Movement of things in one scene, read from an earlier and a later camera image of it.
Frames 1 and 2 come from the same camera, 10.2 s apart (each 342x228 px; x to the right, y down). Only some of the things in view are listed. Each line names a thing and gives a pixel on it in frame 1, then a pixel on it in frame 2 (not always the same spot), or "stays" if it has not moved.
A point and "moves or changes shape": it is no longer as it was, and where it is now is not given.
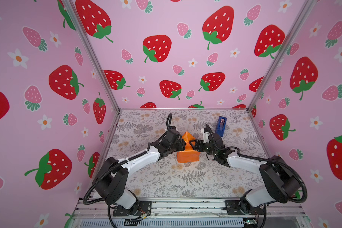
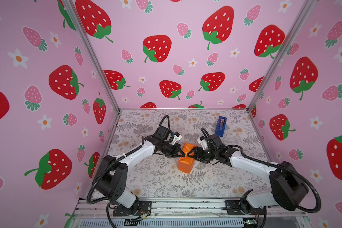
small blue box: x=221 y=126 stays
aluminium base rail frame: x=191 y=213 stays
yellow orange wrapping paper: x=189 y=155 moves or changes shape
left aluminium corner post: x=77 y=18 stays
